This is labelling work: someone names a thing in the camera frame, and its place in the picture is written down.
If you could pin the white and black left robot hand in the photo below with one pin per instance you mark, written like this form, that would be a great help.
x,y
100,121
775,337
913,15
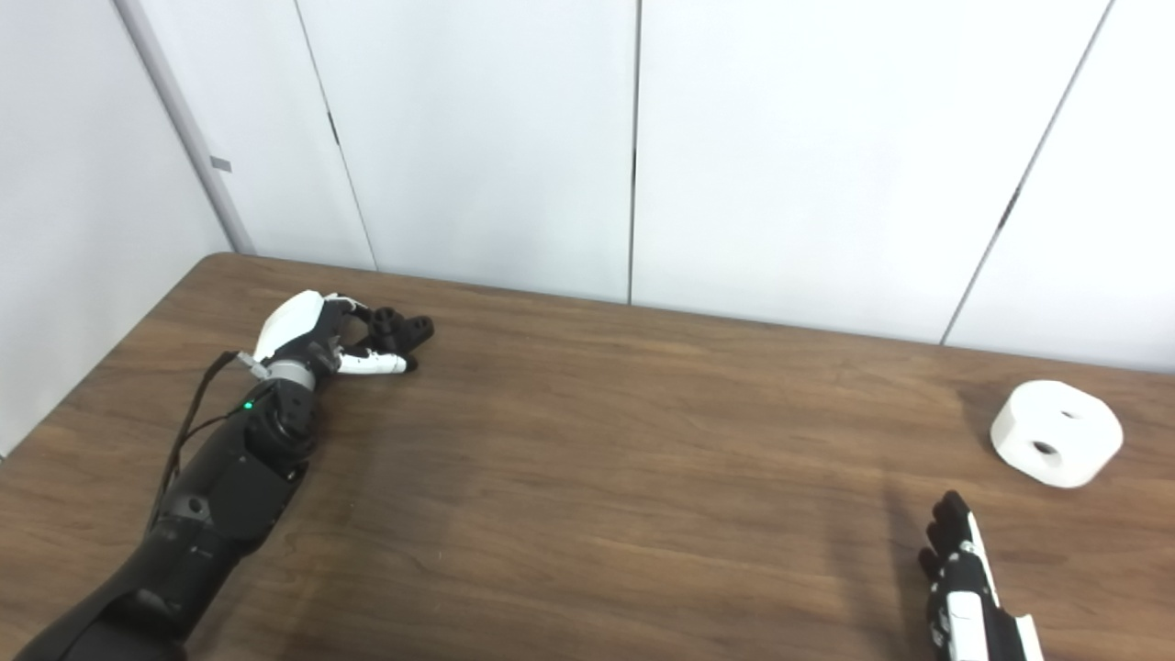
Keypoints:
x,y
289,326

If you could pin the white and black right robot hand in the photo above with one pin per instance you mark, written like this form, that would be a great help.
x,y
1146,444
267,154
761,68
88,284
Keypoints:
x,y
959,624

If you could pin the black plastic flanged holder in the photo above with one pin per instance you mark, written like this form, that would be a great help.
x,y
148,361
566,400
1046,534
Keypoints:
x,y
404,332

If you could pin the round white plastic piece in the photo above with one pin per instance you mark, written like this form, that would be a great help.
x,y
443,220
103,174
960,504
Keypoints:
x,y
1056,431

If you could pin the grey tape strip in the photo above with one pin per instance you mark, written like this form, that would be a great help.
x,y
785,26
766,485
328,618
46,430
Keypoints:
x,y
220,163

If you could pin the grey wall corner post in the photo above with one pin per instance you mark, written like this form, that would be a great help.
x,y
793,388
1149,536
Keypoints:
x,y
188,138

